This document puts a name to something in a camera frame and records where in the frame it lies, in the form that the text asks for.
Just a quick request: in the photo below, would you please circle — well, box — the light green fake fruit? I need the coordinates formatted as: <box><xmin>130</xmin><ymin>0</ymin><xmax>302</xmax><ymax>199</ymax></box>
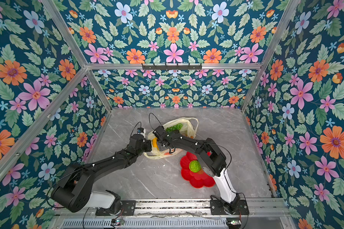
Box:
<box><xmin>189</xmin><ymin>160</ymin><xmax>201</xmax><ymax>173</ymax></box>

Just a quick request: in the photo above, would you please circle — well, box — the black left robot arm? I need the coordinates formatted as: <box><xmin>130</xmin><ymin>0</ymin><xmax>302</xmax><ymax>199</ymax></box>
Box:
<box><xmin>50</xmin><ymin>134</ymin><xmax>152</xmax><ymax>213</ymax></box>

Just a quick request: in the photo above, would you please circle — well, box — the aluminium frame left crossbar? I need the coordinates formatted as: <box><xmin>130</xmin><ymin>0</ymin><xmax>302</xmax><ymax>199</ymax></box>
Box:
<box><xmin>0</xmin><ymin>67</ymin><xmax>87</xmax><ymax>182</ymax></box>

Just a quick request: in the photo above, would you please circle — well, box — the aluminium frame back crossbar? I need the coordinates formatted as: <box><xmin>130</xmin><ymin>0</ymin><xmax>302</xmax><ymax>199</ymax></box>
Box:
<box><xmin>86</xmin><ymin>63</ymin><xmax>262</xmax><ymax>71</ymax></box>

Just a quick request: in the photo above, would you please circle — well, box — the aluminium frame crossbar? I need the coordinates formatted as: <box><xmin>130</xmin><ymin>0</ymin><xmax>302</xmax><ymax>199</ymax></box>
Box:
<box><xmin>0</xmin><ymin>67</ymin><xmax>87</xmax><ymax>182</ymax></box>
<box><xmin>86</xmin><ymin>63</ymin><xmax>262</xmax><ymax>71</ymax></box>

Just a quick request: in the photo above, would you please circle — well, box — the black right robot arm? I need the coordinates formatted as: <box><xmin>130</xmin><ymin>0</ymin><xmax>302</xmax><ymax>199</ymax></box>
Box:
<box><xmin>153</xmin><ymin>126</ymin><xmax>240</xmax><ymax>214</ymax></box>

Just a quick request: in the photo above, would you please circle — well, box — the yellow printed plastic bag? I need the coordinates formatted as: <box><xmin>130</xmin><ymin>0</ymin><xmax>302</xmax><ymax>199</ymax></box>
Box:
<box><xmin>143</xmin><ymin>117</ymin><xmax>199</xmax><ymax>160</ymax></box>

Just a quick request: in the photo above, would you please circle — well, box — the red flower-shaped plate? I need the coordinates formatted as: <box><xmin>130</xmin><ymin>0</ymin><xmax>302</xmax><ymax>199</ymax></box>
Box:
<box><xmin>180</xmin><ymin>152</ymin><xmax>216</xmax><ymax>189</ymax></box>

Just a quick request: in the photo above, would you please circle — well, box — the green fake grape bunch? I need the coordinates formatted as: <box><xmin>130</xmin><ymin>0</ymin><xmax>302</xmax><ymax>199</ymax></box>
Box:
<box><xmin>166</xmin><ymin>123</ymin><xmax>183</xmax><ymax>133</ymax></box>

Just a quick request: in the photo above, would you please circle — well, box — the aluminium frame corner post left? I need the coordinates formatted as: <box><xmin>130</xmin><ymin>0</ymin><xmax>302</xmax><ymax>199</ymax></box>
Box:
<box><xmin>42</xmin><ymin>1</ymin><xmax>112</xmax><ymax>113</ymax></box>

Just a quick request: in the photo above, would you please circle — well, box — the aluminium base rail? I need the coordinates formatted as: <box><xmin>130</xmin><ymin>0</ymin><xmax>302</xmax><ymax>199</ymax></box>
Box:
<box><xmin>50</xmin><ymin>198</ymin><xmax>296</xmax><ymax>229</ymax></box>

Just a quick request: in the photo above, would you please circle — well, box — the black hook rack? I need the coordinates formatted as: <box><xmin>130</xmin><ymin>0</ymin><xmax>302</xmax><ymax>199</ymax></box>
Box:
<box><xmin>142</xmin><ymin>64</ymin><xmax>203</xmax><ymax>71</ymax></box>

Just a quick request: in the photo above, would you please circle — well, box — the aluminium frame corner post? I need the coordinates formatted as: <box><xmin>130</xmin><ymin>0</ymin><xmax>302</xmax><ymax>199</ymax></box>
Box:
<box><xmin>241</xmin><ymin>0</ymin><xmax>301</xmax><ymax>113</ymax></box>
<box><xmin>42</xmin><ymin>1</ymin><xmax>112</xmax><ymax>113</ymax></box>

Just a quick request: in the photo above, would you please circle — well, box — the aluminium frame corner post right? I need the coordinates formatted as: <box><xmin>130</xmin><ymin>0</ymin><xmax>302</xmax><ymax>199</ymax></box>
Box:
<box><xmin>241</xmin><ymin>0</ymin><xmax>301</xmax><ymax>113</ymax></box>

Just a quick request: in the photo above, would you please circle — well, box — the orange yellow fake banana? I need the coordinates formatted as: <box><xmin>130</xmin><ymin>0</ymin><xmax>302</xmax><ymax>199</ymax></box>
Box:
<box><xmin>152</xmin><ymin>138</ymin><xmax>158</xmax><ymax>149</ymax></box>

